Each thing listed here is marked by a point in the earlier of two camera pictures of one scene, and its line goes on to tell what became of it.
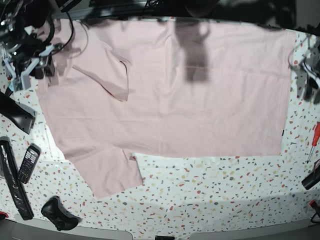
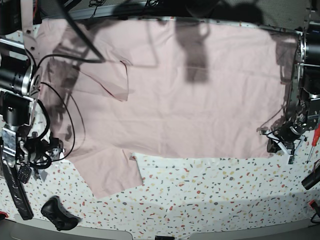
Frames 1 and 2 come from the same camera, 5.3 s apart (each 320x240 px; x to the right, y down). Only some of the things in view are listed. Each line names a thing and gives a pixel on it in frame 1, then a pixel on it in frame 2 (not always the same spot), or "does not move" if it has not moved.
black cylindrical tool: (311, 180) does not move
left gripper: (23, 51) → (31, 149)
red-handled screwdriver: (316, 137) does not move
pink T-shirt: (164, 87) does not move
